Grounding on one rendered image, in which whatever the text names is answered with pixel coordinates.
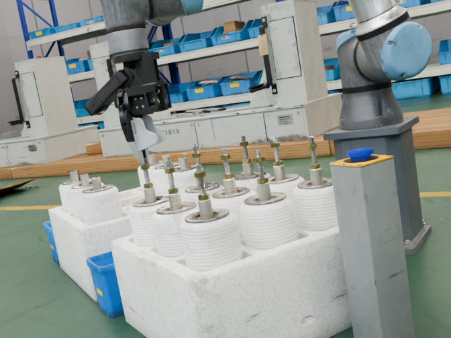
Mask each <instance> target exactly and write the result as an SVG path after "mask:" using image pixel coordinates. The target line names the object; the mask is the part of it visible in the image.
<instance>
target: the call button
mask: <svg viewBox="0 0 451 338"><path fill-rule="evenodd" d="M371 154H374V152H373V149H372V148H355V149H352V150H348V151H347V156H348V157H349V158H350V160H351V161H361V160H368V159H371Z"/></svg>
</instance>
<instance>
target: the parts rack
mask: <svg viewBox="0 0 451 338"><path fill-rule="evenodd" d="M45 1H49V5H50V10H51V14H52V21H53V24H54V27H57V26H59V24H58V19H57V15H56V9H55V5H54V0H45ZM246 1H251V0H241V1H236V2H233V3H228V4H225V5H220V6H217V7H212V8H208V9H203V10H201V11H200V12H204V11H209V10H212V9H217V8H220V7H225V6H228V5H234V4H237V3H242V2H246ZM16 2H17V8H18V11H19V18H20V21H21V27H22V30H23V36H24V40H25V43H26V50H27V53H28V59H32V58H34V55H33V52H32V46H37V45H40V44H45V43H48V42H53V43H52V45H51V47H50V49H49V50H48V52H47V54H46V55H45V58H47V57H48V55H49V53H50V51H51V49H52V48H53V46H54V45H55V43H56V41H57V44H58V50H59V54H60V56H64V60H65V61H66V58H65V55H64V46H63V45H65V44H70V43H74V42H79V41H82V40H88V39H91V38H96V37H99V36H104V35H107V32H106V29H105V22H104V21H102V22H99V23H94V24H91V25H86V26H83V27H78V28H75V29H72V30H67V31H64V32H59V33H56V34H51V35H48V36H44V37H41V38H36V39H33V40H31V39H30V37H29V36H30V34H29V33H28V27H27V23H26V17H25V13H24V10H23V5H24V6H25V7H27V8H28V9H29V10H30V11H31V12H32V13H34V14H35V15H37V16H38V17H39V18H40V19H41V20H42V21H44V22H45V23H46V24H48V25H49V26H50V27H53V26H52V25H51V24H49V23H48V22H47V21H46V20H45V19H44V18H42V17H41V16H40V15H38V14H37V13H36V12H35V11H34V10H33V9H31V8H30V7H29V6H27V5H26V4H25V3H24V2H23V1H22V0H16ZM406 10H407V12H408V14H409V16H410V18H411V19H419V18H423V17H429V16H433V15H440V14H444V13H451V0H446V1H440V2H436V3H430V4H426V5H420V6H416V7H410V8H406ZM200 12H199V13H200ZM154 27H155V26H152V28H151V30H150V33H149V34H148V37H147V38H148V40H149V38H150V40H149V42H148V45H149V46H150V43H151V41H152V39H153V37H154V34H155V33H156V30H157V28H158V26H156V27H155V28H154ZM357 27H358V22H357V19H356V18H355V19H349V20H345V21H339V22H335V23H329V24H325V25H319V34H320V37H322V36H328V35H333V34H339V33H344V32H346V31H348V30H353V29H355V28H357ZM153 30H154V31H153ZM152 32H153V33H152ZM151 34H152V35H151ZM162 34H163V38H164V40H171V39H173V37H172V30H171V26H170V23H169V24H168V25H165V26H162ZM150 36H151V37H150ZM258 48H259V44H258V38H254V39H250V40H244V41H240V42H234V43H230V44H224V45H220V46H214V47H210V48H204V49H200V50H193V51H189V52H183V53H179V54H173V55H169V56H163V57H160V59H157V64H158V67H161V66H168V68H169V72H170V79H171V83H170V82H169V80H168V79H167V78H166V77H165V76H164V75H163V73H161V71H159V70H158V71H159V74H160V75H161V76H162V77H161V76H160V79H161V80H163V79H164V80H165V81H166V82H167V83H168V84H169V85H176V84H180V83H181V81H180V76H179V69H178V67H179V66H178V64H179V63H183V62H190V61H194V60H200V59H204V58H211V57H215V56H222V55H226V54H233V53H236V52H243V51H247V50H254V49H258ZM444 74H451V64H445V65H440V63H438V64H429V65H427V66H426V67H425V69H424V70H423V71H422V72H421V73H419V74H418V75H417V76H415V77H413V78H408V79H406V80H409V79H415V78H424V77H429V76H439V75H444ZM162 78H163V79H162ZM68 79H69V83H70V89H71V93H72V88H71V86H72V85H71V84H72V83H76V82H83V81H86V80H93V79H95V73H94V70H92V71H88V72H82V73H78V74H72V75H68ZM165 81H164V82H165ZM326 84H327V89H328V91H330V90H335V89H342V82H341V79H339V80H333V81H328V82H326ZM255 94H256V92H254V93H244V94H239V95H230V96H225V97H224V96H222V97H216V98H212V99H203V100H198V101H187V102H183V103H174V104H171V105H172V108H169V109H168V110H169V111H170V112H171V111H176V112H177V113H186V110H187V109H196V108H202V107H210V106H216V105H226V104H231V103H241V102H246V101H251V100H252V99H253V98H254V96H255ZM72 99H73V101H74V98H73V94H72ZM98 121H103V114H101V115H94V116H86V117H77V123H78V124H83V123H92V122H98Z"/></svg>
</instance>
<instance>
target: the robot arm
mask: <svg viewBox="0 0 451 338"><path fill-rule="evenodd" d="M99 2H101V8H102V12H103V19H104V22H105V29H106V32H107V40H108V44H109V51H110V54H111V55H112V56H114V57H112V59H113V64H123V67H124V68H123V70H118V71H117V72H116V73H115V74H114V75H113V76H112V77H111V78H110V79H109V80H108V81H107V82H106V83H105V84H104V86H103V87H102V88H101V89H100V90H99V91H98V92H97V93H96V94H95V95H93V96H92V97H91V98H90V99H89V100H88V101H87V104H86V105H85V106H84V108H85V110H86V111H87V112H88V114H89V115H90V116H94V115H101V114H102V113H104V112H105V111H106V110H107V109H108V108H109V106H110V104H112V102H114V100H116V99H117V108H118V110H119V120H120V124H121V128H122V130H123V134H124V135H125V138H126V141H127V142H128V144H129V146H130V148H131V150H132V152H133V153H134V155H135V157H136V158H137V159H138V161H139V162H140V163H141V164H145V161H144V158H145V159H146V163H148V154H149V149H148V148H149V147H151V146H154V145H156V144H159V143H160V142H163V141H164V140H165V139H166V134H165V131H163V130H161V129H158V128H156V127H155V126H154V124H153V120H152V118H151V116H149V114H153V113H155V112H159V111H164V110H167V109H169V108H172V105H171V101H170V94H169V89H168V83H167V82H164V81H163V80H160V75H159V71H158V64H157V59H160V56H159V52H147V50H148V49H149V45H148V38H147V33H146V26H145V21H146V22H148V23H149V24H150V25H153V26H165V25H168V24H169V23H170V22H171V21H172V20H174V19H176V18H177V17H178V16H180V15H190V14H193V13H199V12H200V11H201V10H202V8H203V0H99ZM348 2H349V4H350V6H351V8H352V10H353V13H354V15H355V17H356V19H357V22H358V27H357V28H355V29H353V30H348V31H346V32H344V33H342V34H340V35H339V36H338V38H337V40H336V44H337V48H336V53H337V55H338V62H339V67H340V77H341V82H342V92H343V102H342V109H341V113H340V121H339V122H340V129H341V130H360V129H372V128H377V127H384V126H388V125H394V124H397V123H401V122H402V121H403V112H402V110H401V108H400V106H399V104H398V102H397V100H396V97H395V95H394V93H393V90H392V85H391V81H392V80H395V81H400V80H405V79H408V78H413V77H415V76H417V75H418V74H419V73H421V72H422V71H423V70H424V69H425V67H426V66H427V65H428V62H429V59H430V56H431V55H432V40H431V37H430V34H429V33H428V31H427V30H426V29H425V28H424V27H423V26H422V25H419V24H418V23H416V22H413V21H412V20H411V18H410V16H409V14H408V12H407V10H406V8H404V7H400V6H398V5H396V3H395V1H394V0H348ZM144 20H145V21H144ZM166 91H167V95H168V101H167V96H166ZM133 117H135V119H133Z"/></svg>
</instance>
